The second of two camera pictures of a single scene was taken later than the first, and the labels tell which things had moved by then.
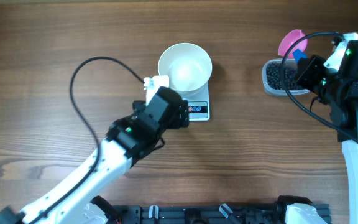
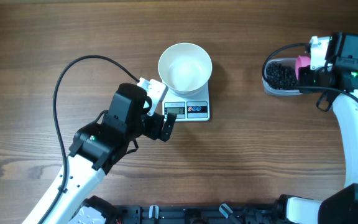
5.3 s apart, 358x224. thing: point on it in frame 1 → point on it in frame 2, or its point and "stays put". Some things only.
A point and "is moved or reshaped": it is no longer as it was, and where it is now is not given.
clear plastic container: (272, 79) stays put
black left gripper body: (183, 115) → (159, 126)
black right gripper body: (305, 78) stays put
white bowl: (188, 66) stays put
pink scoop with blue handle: (297, 51) is moved or reshaped
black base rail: (201, 214) stays put
